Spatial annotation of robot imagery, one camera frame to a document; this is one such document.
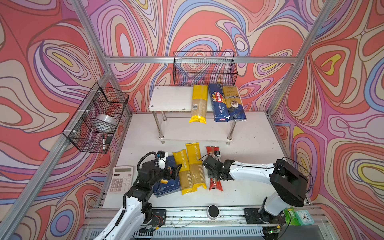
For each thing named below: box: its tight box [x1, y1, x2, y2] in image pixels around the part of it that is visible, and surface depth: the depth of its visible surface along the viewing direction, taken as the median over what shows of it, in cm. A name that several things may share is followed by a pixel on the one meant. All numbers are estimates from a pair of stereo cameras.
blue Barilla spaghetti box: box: [208, 83, 231, 122], surface depth 73 cm
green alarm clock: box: [295, 209, 315, 226], surface depth 73 cm
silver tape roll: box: [95, 114, 118, 127], surface depth 74 cm
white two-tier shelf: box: [148, 85, 237, 145], surface depth 88 cm
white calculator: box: [109, 165, 134, 193], surface depth 86 cm
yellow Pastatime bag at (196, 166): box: [185, 142, 207, 189], surface depth 90 cm
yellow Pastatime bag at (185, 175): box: [172, 149, 197, 196], surface depth 87 cm
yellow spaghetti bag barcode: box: [189, 85, 209, 125], surface depth 75 cm
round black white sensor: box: [207, 204, 220, 221], surface depth 72 cm
